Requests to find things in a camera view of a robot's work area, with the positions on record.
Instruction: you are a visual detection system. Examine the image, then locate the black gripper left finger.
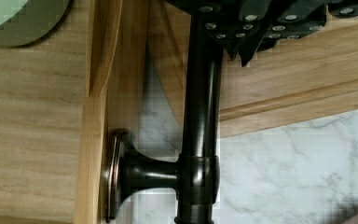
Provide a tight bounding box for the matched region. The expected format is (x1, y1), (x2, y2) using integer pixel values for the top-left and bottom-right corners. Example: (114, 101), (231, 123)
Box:
(167, 0), (263, 60)

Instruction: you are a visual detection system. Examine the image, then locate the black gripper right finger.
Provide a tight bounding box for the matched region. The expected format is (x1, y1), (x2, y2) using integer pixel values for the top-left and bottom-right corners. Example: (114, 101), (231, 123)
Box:
(239, 0), (358, 66)

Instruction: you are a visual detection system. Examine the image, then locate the black metal drawer handle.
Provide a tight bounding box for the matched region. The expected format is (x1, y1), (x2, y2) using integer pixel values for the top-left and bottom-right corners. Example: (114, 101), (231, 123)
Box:
(104, 16), (223, 224)

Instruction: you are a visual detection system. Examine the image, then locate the bamboo cutting board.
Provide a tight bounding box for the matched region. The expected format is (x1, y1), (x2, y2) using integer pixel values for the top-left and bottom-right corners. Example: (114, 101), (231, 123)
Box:
(147, 0), (358, 137)

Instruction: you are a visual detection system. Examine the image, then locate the green ceramic bowl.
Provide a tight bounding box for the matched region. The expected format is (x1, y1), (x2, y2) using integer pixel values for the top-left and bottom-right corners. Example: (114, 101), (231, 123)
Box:
(0, 0), (71, 47)

